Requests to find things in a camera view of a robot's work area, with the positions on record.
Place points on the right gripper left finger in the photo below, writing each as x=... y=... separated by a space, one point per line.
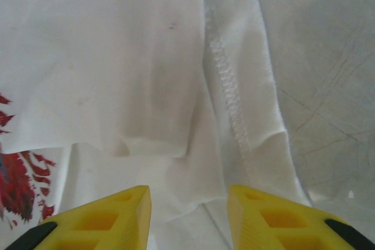
x=96 y=226

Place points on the white t-shirt with red print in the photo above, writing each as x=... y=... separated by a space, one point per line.
x=117 y=56

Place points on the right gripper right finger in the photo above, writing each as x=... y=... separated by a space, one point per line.
x=278 y=223

